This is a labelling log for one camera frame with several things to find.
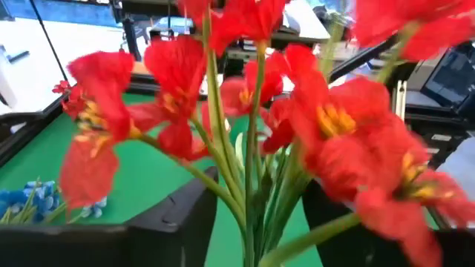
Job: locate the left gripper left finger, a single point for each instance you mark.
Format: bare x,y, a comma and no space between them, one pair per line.
167,230

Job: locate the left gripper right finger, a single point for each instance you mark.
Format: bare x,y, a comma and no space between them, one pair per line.
345,256

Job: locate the blue artificial flower bunch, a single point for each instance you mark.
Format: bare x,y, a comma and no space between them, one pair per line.
41,200

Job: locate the red artificial flower bunch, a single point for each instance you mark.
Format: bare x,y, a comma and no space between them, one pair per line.
178,66

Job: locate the green table mat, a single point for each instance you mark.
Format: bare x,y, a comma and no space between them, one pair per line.
148,178

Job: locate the thick black pole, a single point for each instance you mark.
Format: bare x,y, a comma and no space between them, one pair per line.
130,37

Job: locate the black tripod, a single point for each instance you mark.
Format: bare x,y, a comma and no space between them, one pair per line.
48,37

